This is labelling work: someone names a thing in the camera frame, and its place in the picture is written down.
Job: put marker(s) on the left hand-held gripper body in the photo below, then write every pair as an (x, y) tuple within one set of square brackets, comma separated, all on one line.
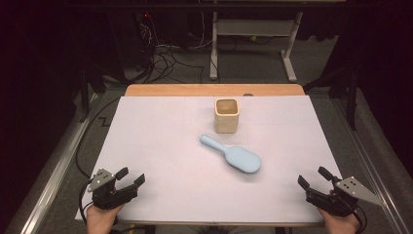
[(104, 195)]

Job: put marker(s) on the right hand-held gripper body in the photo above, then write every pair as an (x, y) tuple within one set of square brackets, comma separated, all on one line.
[(337, 201)]

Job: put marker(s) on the light blue hairbrush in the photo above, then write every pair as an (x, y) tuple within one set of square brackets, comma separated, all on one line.
[(242, 159)]

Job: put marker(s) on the beige square cup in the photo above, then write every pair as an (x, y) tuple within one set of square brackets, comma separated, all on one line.
[(226, 123)]

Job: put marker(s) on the person's right hand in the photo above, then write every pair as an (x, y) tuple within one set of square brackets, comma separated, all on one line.
[(341, 226)]

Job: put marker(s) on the person's left hand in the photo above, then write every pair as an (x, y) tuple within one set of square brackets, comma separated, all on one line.
[(100, 221)]

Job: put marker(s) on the white table cover sheet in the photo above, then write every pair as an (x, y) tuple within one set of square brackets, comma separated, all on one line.
[(162, 146)]

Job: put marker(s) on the black metal stand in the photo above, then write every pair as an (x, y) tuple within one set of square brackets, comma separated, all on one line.
[(85, 94), (352, 97)]

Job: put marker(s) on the dark computer tower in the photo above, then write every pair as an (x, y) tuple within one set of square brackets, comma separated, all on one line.
[(130, 39)]

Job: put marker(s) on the aluminium floor rail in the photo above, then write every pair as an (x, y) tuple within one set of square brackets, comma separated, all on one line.
[(60, 165), (373, 175)]

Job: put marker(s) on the white metal desk frame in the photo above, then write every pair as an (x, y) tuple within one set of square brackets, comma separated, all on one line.
[(253, 27)]

